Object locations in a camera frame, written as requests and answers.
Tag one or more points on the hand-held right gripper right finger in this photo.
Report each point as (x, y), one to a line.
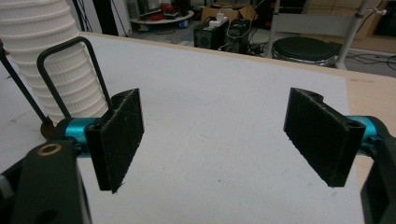
(320, 140)

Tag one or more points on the open cardboard box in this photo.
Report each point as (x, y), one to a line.
(230, 12)

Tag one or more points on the black round stool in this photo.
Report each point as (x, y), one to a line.
(303, 49)

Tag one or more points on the white table mat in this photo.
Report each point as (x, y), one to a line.
(202, 109)

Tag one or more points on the white power strip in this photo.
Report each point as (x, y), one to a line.
(218, 21)

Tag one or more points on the black computer tower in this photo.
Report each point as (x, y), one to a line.
(207, 37)
(238, 35)

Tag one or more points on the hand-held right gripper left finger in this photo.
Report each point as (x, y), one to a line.
(118, 140)

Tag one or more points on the grey metal stand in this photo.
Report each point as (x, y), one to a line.
(311, 23)

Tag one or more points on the stack of white paper cups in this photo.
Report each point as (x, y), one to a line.
(37, 31)

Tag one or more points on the round white low table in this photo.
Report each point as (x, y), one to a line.
(162, 21)

